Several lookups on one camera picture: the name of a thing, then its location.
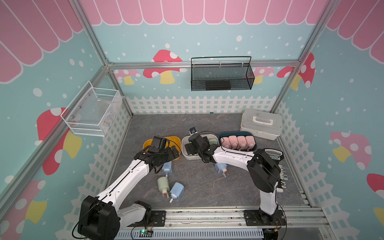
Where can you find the white plastic storage box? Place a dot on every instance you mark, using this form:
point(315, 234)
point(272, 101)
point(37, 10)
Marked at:
point(195, 156)

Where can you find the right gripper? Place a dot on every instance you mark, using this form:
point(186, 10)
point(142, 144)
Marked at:
point(191, 150)

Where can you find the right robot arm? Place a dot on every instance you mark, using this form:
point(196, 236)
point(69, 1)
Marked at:
point(262, 165)

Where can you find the blue pencil sharpener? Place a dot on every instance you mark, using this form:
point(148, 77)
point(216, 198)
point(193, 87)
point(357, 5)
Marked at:
point(221, 169)
point(176, 192)
point(167, 168)

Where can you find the blue pencil sharpener centre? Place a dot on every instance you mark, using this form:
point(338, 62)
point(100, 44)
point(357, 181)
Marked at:
point(221, 169)

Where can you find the grey slotted cable duct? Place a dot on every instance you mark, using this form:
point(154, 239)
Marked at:
point(194, 234)

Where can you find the black wire mesh basket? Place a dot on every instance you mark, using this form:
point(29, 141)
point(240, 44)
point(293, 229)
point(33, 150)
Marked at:
point(232, 73)

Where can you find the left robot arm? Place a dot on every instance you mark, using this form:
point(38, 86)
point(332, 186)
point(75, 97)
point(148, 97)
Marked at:
point(102, 217)

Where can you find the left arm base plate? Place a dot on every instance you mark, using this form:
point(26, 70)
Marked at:
point(157, 218)

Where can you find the pale green round sharpener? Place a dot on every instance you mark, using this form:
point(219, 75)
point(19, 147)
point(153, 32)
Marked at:
point(163, 186)

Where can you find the blue pencil sharpener lower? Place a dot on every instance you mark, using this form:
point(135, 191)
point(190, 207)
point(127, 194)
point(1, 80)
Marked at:
point(176, 192)

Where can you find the pink pencil sharpener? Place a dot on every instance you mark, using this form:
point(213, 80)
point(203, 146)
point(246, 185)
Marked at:
point(250, 143)
point(242, 143)
point(234, 142)
point(225, 142)

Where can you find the rack of metal bits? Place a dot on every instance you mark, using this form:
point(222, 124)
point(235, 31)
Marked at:
point(278, 156)

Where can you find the white wire mesh basket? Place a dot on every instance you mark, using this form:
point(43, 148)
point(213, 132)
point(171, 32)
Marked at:
point(93, 111)

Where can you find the small green circuit board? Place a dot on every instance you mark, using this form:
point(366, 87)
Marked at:
point(146, 234)

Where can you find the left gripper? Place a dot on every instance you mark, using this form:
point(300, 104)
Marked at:
point(170, 156)

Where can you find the translucent plastic lidded case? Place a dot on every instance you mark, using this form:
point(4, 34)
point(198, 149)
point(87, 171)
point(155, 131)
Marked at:
point(262, 124)

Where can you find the yellow plastic storage box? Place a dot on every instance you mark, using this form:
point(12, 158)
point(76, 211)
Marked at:
point(174, 141)

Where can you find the dark teal storage box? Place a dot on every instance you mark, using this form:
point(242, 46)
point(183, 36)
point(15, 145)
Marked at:
point(240, 133)

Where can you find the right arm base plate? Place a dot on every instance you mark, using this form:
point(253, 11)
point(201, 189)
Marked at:
point(259, 218)

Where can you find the green pencil sharpener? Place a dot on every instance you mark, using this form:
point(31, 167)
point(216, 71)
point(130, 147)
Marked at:
point(213, 141)

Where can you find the blue pencil sharpener left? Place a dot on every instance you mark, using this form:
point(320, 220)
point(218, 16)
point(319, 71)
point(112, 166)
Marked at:
point(167, 168)

